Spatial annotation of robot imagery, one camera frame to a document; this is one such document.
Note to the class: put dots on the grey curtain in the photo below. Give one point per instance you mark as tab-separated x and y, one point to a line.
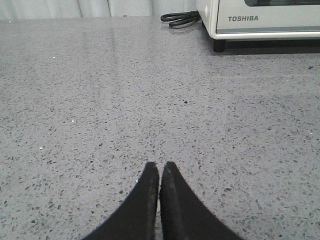
53	9

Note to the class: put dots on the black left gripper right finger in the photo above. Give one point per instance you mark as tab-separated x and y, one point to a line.
183	215

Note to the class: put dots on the white Toshiba toaster oven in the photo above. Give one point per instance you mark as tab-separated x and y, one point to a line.
208	10

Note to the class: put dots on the glass oven door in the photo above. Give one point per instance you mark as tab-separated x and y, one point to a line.
267	16

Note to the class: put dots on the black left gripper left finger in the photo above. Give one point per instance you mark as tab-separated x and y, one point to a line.
136	216

